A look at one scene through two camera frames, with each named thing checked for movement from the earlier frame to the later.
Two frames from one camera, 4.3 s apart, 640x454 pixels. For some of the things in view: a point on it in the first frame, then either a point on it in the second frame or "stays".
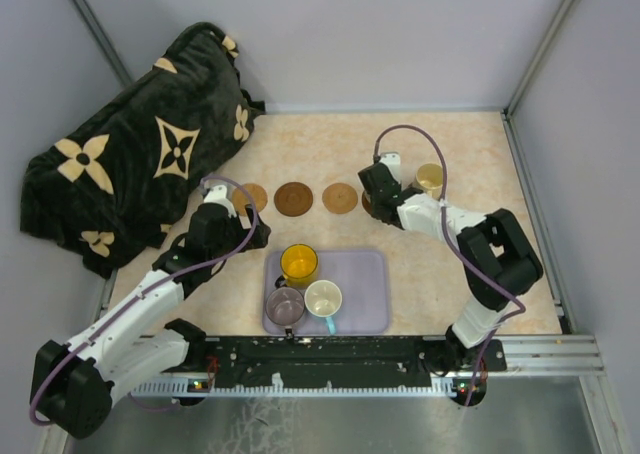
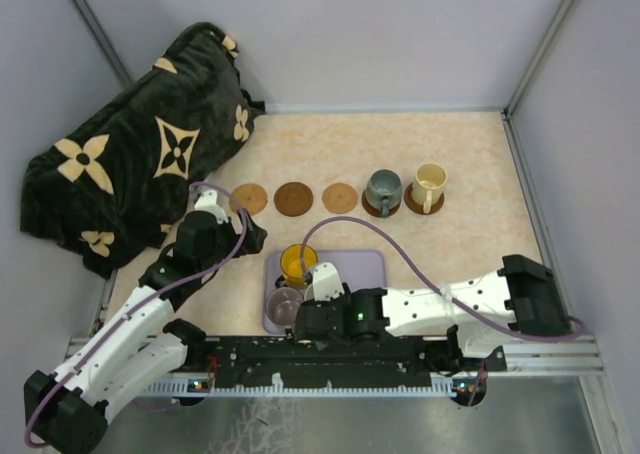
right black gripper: (372, 202) → (343, 299)
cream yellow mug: (429, 176) stays
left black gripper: (259, 237) stays
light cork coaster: (339, 197) stays
